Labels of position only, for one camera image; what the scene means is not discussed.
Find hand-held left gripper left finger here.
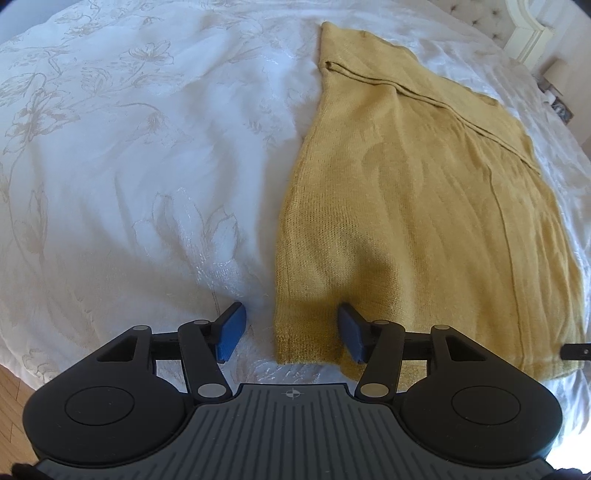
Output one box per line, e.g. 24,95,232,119
97,302,247,403

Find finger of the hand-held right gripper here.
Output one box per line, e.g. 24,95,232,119
560,342,591,361

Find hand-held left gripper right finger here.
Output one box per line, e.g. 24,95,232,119
337,302,488,401

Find yellow knit sweater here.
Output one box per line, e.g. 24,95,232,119
272,21,585,382

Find white floral bedspread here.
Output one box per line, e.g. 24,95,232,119
0,0,591,416

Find cream bedside lamp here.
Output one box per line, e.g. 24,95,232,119
541,58,569,93

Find cream tufted headboard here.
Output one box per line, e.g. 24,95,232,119
478,0,557,64

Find wooden picture frame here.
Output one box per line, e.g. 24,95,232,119
552,96,576,124

